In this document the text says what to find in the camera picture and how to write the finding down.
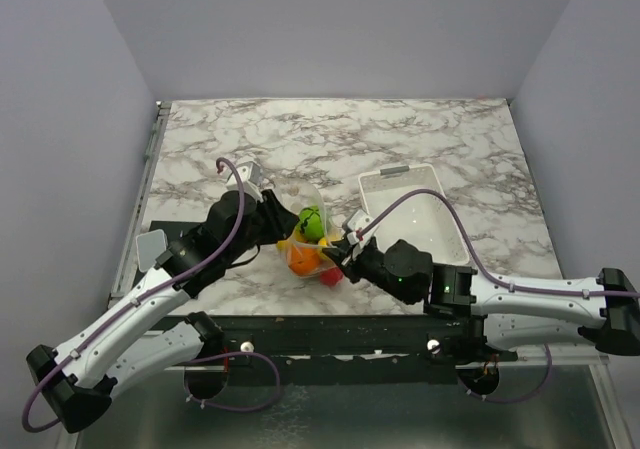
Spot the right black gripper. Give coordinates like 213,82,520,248
324,238,415,305

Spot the red toy apple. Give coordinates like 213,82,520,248
319,267,344,287

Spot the green striped toy watermelon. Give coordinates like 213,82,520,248
298,205,324,243

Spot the clear dotted zip bag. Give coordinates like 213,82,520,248
275,179,344,288

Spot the orange toy fruit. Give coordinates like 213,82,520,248
287,245,322,276

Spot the white perforated basket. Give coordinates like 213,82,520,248
358,164,470,266

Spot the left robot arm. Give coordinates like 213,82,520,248
26,190,298,433

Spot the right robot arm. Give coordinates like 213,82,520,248
321,240,639,360

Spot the grey rectangular box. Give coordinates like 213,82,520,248
135,229,167,273

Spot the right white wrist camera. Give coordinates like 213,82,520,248
342,209,376,245

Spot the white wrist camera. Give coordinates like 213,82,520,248
342,209,376,245
236,161,263,202

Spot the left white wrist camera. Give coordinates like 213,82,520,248
236,161,263,202

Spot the purple cable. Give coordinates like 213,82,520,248
357,189,640,298
182,351,281,413
22,157,246,433
464,343,554,404

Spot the black metal base rail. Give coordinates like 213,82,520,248
149,313,521,388

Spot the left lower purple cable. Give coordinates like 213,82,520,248
182,351,281,413

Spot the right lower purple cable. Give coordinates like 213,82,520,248
464,343,554,404

